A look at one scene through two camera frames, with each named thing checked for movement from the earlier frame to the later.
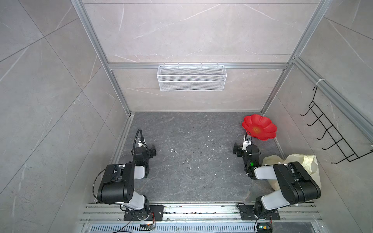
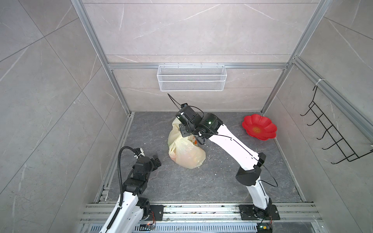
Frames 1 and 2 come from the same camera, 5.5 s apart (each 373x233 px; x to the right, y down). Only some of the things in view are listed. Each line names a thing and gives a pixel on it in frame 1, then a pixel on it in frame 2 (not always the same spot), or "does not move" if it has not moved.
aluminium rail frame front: (200, 218) does not move
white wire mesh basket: (189, 78) does not move
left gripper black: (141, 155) -> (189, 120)
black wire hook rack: (345, 150) does not move
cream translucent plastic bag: (310, 161) -> (184, 151)
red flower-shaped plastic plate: (260, 127) does not move
